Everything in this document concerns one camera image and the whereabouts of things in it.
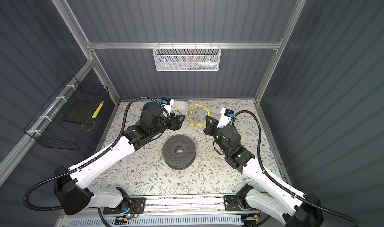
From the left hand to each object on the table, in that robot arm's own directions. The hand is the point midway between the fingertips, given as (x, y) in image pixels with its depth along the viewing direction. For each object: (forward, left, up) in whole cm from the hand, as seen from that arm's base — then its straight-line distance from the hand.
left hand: (180, 114), depth 74 cm
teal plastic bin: (+28, +23, -21) cm, 41 cm away
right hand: (-4, -13, +2) cm, 14 cm away
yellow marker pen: (+8, +44, -2) cm, 44 cm away
